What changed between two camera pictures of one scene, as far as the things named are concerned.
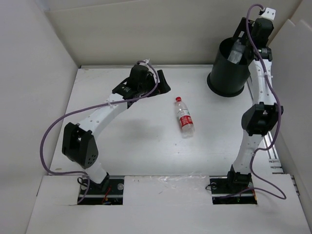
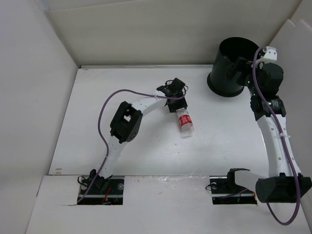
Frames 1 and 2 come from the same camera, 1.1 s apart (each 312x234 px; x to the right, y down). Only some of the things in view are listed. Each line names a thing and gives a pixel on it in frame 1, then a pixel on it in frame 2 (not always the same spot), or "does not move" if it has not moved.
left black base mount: x=109 y=191 does not move
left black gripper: x=163 y=87 -> x=181 y=105
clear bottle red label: x=186 y=123 does not move
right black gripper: x=242 y=27 -> x=241 y=65
